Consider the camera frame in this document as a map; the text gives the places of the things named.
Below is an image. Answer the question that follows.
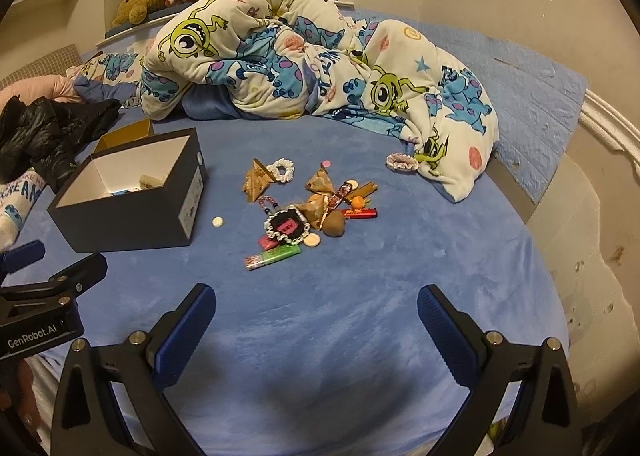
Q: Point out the blue quilted mat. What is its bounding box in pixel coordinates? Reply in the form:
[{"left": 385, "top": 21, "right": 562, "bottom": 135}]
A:
[{"left": 345, "top": 10, "right": 588, "bottom": 204}]

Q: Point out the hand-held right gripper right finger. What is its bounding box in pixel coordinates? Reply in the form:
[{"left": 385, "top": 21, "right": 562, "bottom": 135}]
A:
[{"left": 416, "top": 284, "right": 583, "bottom": 456}]

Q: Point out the black cardboard box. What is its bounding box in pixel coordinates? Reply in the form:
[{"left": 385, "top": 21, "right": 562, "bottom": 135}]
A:
[{"left": 46, "top": 128, "right": 208, "bottom": 254}]

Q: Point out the brown round ball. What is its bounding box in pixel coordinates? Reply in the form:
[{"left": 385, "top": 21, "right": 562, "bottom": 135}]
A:
[{"left": 321, "top": 212, "right": 347, "bottom": 237}]

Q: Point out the orange triangular snack packet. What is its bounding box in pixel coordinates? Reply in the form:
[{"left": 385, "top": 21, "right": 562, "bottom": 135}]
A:
[{"left": 299, "top": 193, "right": 331, "bottom": 229}]

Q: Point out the grey checkered pillow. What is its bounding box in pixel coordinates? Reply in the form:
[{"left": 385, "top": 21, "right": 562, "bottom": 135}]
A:
[{"left": 0, "top": 44, "right": 81, "bottom": 91}]

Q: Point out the blue bed sheet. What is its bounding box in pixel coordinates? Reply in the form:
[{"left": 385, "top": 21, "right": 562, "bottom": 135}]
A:
[{"left": 0, "top": 43, "right": 571, "bottom": 456}]

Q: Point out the cartoon printed blanket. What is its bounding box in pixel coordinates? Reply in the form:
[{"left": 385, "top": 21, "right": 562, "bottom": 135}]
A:
[{"left": 140, "top": 0, "right": 501, "bottom": 201}]

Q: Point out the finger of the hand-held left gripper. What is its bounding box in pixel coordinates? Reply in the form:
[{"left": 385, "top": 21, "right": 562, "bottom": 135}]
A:
[
  {"left": 0, "top": 240, "right": 45, "bottom": 277},
  {"left": 0, "top": 252, "right": 108, "bottom": 311}
]

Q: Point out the green lighter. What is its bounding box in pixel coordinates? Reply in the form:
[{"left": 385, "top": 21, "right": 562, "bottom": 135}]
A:
[{"left": 262, "top": 244, "right": 303, "bottom": 263}]

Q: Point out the brown triangular snack packet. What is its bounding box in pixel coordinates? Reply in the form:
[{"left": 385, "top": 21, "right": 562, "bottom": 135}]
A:
[
  {"left": 306, "top": 166, "right": 341, "bottom": 194},
  {"left": 242, "top": 158, "right": 276, "bottom": 204}
]

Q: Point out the person's left forearm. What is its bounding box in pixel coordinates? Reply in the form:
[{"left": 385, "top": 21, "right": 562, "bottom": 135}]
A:
[{"left": 0, "top": 361, "right": 36, "bottom": 439}]

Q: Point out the pink and white scrunchie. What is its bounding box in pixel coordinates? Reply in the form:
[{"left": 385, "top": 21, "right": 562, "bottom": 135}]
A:
[{"left": 385, "top": 153, "right": 421, "bottom": 171}]

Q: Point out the black pink beaded badge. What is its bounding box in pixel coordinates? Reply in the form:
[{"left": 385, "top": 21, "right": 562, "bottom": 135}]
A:
[{"left": 263, "top": 206, "right": 312, "bottom": 247}]

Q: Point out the red and black strip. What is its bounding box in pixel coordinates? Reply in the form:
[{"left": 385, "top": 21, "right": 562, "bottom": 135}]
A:
[{"left": 327, "top": 182, "right": 352, "bottom": 209}]

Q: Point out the box lid with gold inside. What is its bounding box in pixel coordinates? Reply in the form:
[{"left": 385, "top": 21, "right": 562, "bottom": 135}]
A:
[{"left": 92, "top": 118, "right": 155, "bottom": 154}]

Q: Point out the white bed frame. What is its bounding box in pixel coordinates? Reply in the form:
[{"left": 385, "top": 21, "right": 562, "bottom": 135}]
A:
[{"left": 575, "top": 88, "right": 640, "bottom": 157}]

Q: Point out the black jacket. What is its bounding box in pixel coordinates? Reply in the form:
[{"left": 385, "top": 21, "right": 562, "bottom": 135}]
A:
[{"left": 0, "top": 96, "right": 123, "bottom": 194}]

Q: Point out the white printed cloth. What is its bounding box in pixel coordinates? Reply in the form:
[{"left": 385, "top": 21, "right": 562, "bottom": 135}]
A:
[{"left": 0, "top": 171, "right": 48, "bottom": 247}]

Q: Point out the cartoon printed pillow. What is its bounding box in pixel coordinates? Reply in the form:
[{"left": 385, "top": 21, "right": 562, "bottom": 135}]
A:
[{"left": 65, "top": 52, "right": 146, "bottom": 109}]

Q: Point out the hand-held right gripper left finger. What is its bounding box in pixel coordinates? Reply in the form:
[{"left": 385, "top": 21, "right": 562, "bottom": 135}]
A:
[{"left": 50, "top": 282, "right": 218, "bottom": 456}]

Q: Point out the person's white garment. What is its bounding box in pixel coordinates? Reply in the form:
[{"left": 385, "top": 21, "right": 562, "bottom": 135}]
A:
[{"left": 22, "top": 351, "right": 68, "bottom": 437}]

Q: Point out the pink cloth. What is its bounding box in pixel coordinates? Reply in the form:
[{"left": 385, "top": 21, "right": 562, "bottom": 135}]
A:
[{"left": 0, "top": 74, "right": 83, "bottom": 109}]

